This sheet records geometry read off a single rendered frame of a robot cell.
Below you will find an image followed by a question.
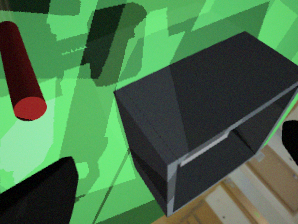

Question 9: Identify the red peg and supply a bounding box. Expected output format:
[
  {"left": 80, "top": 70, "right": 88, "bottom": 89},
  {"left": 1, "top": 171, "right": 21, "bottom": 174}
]
[{"left": 0, "top": 22, "right": 47, "bottom": 121}]

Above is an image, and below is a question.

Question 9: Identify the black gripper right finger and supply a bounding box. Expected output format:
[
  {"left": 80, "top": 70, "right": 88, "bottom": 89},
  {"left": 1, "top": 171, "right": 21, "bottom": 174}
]
[{"left": 282, "top": 120, "right": 298, "bottom": 165}]

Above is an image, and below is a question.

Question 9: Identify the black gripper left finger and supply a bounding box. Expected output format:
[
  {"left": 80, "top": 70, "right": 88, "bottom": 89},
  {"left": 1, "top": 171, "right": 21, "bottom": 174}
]
[{"left": 0, "top": 156, "right": 78, "bottom": 224}]

